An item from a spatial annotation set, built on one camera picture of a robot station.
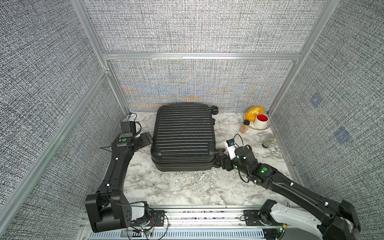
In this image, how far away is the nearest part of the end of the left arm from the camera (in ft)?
1.87

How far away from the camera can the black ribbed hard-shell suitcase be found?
0.76 metres

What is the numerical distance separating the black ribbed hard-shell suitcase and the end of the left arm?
5cm
